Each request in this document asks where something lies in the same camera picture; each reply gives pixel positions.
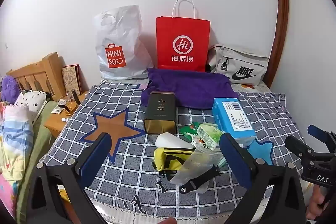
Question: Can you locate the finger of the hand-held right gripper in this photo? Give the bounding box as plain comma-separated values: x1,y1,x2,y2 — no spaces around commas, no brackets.
285,135,319,161
307,124,336,153

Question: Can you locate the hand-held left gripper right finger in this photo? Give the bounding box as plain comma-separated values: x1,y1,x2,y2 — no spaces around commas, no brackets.
219,133,306,224

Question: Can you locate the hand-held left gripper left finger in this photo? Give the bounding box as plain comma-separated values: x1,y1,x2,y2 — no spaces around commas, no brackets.
28,132,114,224

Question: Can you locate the green and white packet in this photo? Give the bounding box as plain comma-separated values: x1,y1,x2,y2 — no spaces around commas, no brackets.
197,123,225,151

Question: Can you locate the white printed sachet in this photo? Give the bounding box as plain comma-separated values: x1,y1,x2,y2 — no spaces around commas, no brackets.
193,135,210,151

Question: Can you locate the clear plastic bag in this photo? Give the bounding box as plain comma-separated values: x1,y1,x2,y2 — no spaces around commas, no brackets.
169,149,223,194

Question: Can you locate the black watch strap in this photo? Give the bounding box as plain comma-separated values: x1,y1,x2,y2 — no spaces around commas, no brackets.
180,165,221,193

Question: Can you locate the green snack packet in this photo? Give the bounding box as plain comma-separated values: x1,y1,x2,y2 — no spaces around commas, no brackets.
179,122,202,144

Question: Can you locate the white foam block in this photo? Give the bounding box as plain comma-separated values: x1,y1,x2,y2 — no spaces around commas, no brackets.
155,132,196,149

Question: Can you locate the yellow pouch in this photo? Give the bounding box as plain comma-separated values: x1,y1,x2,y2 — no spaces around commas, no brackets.
153,147,196,172

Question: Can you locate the dark green tin box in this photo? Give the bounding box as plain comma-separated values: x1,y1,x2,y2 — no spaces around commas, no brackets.
143,91,177,135

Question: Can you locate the person's right hand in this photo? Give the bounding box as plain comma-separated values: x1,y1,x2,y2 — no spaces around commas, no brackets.
307,182,336,221

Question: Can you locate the person's left hand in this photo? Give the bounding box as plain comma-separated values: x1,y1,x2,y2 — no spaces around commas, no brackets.
155,217,181,224

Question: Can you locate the blue cardboard box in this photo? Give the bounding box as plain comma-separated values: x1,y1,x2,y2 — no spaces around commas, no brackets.
211,97,257,148

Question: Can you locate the grey checked blanket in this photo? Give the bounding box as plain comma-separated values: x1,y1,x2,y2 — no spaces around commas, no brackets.
39,81,310,216

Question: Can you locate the wooden bedside table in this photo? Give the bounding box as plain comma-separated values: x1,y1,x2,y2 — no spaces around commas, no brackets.
43,90,90,138

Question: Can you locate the amber glass dish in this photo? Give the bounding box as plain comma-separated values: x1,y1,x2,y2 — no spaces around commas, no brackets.
62,101,79,117

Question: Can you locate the olive green blanket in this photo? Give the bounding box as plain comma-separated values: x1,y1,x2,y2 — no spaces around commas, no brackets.
16,101,61,214

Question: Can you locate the clear glass cup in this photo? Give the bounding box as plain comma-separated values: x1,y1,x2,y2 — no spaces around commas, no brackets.
60,94,74,106

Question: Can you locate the purple towel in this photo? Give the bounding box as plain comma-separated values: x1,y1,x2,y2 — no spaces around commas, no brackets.
140,67,239,110

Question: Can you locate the pastel printed quilt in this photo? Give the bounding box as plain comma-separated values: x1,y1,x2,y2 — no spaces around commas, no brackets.
0,103,34,188

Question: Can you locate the patterned book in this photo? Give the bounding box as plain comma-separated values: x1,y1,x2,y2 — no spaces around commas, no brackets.
62,64,82,95

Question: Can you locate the white black-dotted pillow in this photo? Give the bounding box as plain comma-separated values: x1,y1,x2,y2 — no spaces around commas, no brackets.
14,89,51,125

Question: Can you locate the grey waist bag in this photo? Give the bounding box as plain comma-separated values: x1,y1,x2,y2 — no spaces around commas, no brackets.
207,43,270,86

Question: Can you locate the wooden headboard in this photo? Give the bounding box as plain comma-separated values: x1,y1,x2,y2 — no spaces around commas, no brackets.
7,52,66,98

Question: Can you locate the purple plush toy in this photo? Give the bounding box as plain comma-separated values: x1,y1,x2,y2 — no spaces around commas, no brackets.
0,76,21,104

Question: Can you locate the white plastic shopping bag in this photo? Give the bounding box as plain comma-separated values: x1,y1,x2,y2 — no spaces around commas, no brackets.
94,5,153,81

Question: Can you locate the red paper bag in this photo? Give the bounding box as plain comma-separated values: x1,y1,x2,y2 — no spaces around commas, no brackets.
156,0,211,73

